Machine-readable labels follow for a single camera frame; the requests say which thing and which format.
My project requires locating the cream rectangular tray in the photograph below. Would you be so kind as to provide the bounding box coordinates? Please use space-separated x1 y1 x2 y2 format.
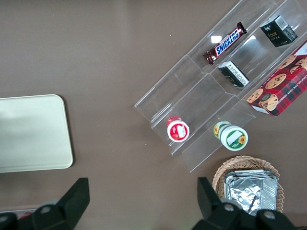
0 94 74 173

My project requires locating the clear acrylic tiered shelf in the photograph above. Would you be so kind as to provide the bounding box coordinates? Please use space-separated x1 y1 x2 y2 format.
134 0 307 173

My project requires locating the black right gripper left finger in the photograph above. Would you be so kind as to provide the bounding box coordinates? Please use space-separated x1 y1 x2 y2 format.
0 177 90 230

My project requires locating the black Face box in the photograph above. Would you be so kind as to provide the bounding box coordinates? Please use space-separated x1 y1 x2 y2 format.
260 15 298 48

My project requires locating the small black printed box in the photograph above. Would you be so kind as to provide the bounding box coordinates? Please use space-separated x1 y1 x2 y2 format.
218 60 250 88

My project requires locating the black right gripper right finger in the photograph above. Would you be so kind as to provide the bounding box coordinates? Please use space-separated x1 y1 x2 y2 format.
191 177 298 230

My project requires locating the Snickers chocolate bar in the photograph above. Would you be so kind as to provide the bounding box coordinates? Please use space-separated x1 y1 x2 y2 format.
202 22 248 66

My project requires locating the woven wicker basket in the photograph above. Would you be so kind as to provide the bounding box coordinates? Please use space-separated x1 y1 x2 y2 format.
212 155 285 214

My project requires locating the green sunflower lidded cup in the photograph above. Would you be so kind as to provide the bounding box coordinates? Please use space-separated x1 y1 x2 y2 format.
213 120 248 151

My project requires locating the aluminium foil container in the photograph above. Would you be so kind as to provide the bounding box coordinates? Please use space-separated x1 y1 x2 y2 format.
223 169 280 216

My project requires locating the red strawberry lidded cup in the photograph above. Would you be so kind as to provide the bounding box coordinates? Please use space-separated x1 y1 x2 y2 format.
166 115 190 143

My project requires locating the red chocolate chip cookie box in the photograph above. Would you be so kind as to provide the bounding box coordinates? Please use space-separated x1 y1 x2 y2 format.
246 40 307 117

